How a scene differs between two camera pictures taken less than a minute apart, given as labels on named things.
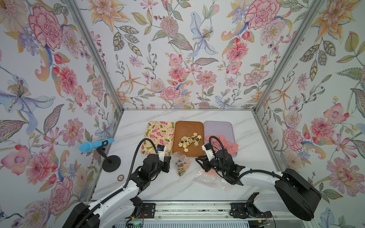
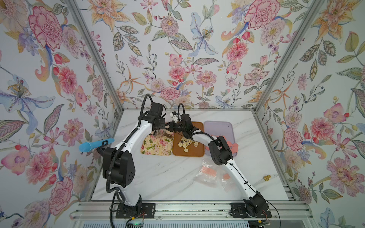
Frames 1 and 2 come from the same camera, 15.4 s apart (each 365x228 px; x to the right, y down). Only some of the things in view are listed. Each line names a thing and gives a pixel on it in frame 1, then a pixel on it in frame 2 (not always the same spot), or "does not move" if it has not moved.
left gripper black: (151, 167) -> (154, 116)
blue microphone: (87, 147) does not move
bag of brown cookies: (181, 162) -> (159, 133)
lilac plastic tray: (219, 128) does not move
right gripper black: (206, 162) -> (172, 126)
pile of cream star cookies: (186, 141) does not move
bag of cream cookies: (212, 178) does not move
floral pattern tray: (161, 133) does not move
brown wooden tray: (188, 138) does not move
